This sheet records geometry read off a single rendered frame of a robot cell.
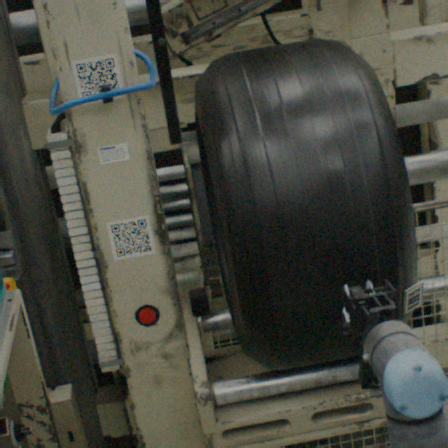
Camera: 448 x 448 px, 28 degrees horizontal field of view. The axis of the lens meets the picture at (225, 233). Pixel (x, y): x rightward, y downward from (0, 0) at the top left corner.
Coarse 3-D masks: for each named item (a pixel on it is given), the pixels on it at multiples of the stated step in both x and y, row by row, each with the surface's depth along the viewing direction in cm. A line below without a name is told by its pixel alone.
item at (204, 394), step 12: (192, 312) 186; (192, 324) 182; (192, 336) 177; (192, 348) 173; (192, 360) 169; (204, 360) 169; (192, 372) 165; (204, 372) 164; (204, 384) 161; (204, 396) 159; (204, 408) 160; (204, 420) 161; (216, 420) 163; (204, 432) 162
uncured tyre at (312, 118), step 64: (256, 64) 151; (320, 64) 148; (256, 128) 141; (320, 128) 140; (384, 128) 142; (256, 192) 138; (320, 192) 138; (384, 192) 139; (256, 256) 140; (320, 256) 140; (384, 256) 141; (256, 320) 147; (320, 320) 146
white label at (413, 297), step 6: (420, 282) 147; (414, 288) 147; (420, 288) 148; (408, 294) 147; (414, 294) 148; (420, 294) 149; (408, 300) 148; (414, 300) 149; (420, 300) 150; (408, 306) 149; (414, 306) 150; (408, 312) 150
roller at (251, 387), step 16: (304, 368) 166; (320, 368) 165; (336, 368) 165; (352, 368) 165; (224, 384) 165; (240, 384) 164; (256, 384) 164; (272, 384) 164; (288, 384) 164; (304, 384) 165; (320, 384) 165; (224, 400) 164; (240, 400) 165
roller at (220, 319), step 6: (210, 312) 191; (216, 312) 190; (222, 312) 190; (228, 312) 190; (204, 318) 190; (210, 318) 190; (216, 318) 190; (222, 318) 190; (228, 318) 190; (204, 324) 189; (210, 324) 190; (216, 324) 190; (222, 324) 190; (228, 324) 190; (204, 330) 190; (210, 330) 191; (216, 330) 191
